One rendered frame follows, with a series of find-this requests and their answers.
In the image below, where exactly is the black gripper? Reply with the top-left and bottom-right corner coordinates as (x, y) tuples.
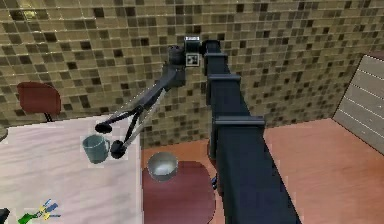
(94, 44), (187, 135)

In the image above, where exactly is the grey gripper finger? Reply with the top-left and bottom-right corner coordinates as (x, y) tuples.
(109, 88), (168, 160)

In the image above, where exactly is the teal mug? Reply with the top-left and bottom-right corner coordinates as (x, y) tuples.
(82, 133), (111, 165)

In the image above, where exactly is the silver metal bowl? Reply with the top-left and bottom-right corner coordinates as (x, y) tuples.
(146, 151), (179, 183)

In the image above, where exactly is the pale wooden table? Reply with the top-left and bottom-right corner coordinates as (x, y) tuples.
(0, 114), (145, 224)

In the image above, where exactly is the green blue yellow object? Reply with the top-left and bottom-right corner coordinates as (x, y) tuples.
(17, 198), (62, 224)

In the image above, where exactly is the small black object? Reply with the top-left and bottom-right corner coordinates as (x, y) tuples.
(0, 207), (11, 224)

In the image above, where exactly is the grey slatted panel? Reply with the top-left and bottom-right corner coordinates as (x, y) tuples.
(332, 53), (384, 156)

